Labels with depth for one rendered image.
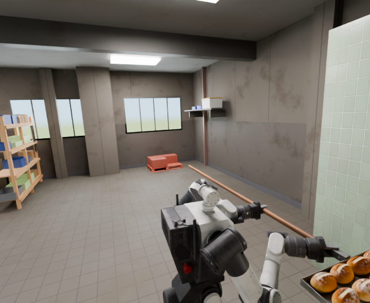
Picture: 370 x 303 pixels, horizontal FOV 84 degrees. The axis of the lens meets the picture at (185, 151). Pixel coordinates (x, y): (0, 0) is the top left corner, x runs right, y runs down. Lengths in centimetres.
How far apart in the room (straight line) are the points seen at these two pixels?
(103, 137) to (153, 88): 245
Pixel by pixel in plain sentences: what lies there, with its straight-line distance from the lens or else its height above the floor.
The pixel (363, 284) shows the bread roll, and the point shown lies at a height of 125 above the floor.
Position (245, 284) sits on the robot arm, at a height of 125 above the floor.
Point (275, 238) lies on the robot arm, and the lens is 112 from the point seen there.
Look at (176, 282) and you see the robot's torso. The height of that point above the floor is 105.
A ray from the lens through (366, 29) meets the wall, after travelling 254.
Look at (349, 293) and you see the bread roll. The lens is 98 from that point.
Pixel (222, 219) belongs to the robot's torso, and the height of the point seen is 140.
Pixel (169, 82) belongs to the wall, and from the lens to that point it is 786.
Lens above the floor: 186
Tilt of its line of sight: 10 degrees down
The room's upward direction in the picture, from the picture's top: 2 degrees counter-clockwise
